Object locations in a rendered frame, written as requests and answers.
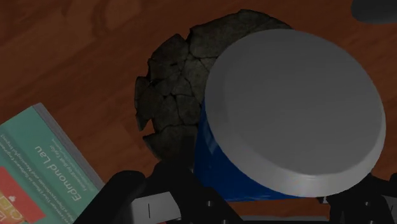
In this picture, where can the blue can with white lid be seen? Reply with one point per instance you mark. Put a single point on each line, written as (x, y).
(291, 108)

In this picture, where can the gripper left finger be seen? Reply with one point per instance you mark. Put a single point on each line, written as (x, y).
(173, 192)

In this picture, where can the dark cracked round cookie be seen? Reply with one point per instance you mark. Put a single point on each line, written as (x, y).
(180, 86)

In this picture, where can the teal book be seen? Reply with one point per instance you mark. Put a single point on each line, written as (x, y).
(40, 173)

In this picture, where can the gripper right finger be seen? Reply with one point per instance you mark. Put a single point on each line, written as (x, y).
(363, 201)

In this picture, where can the dark grey round object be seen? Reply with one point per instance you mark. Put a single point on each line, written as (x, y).
(375, 11)

